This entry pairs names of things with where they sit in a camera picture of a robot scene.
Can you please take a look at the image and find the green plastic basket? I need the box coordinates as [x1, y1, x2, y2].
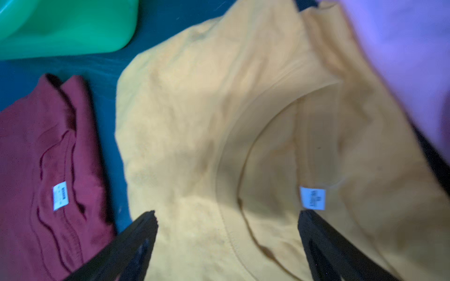
[1, 0, 139, 60]

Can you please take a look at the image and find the pink t-shirt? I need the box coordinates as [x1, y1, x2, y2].
[337, 0, 450, 163]

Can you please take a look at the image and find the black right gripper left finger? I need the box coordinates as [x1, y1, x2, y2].
[66, 211, 158, 281]

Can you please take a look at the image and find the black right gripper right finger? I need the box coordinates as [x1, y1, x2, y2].
[298, 210, 397, 281]

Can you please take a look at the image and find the dark red t-shirt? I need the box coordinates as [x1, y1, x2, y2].
[1, 74, 115, 281]

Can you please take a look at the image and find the yellow t-shirt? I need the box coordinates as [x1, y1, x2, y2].
[116, 1, 450, 281]

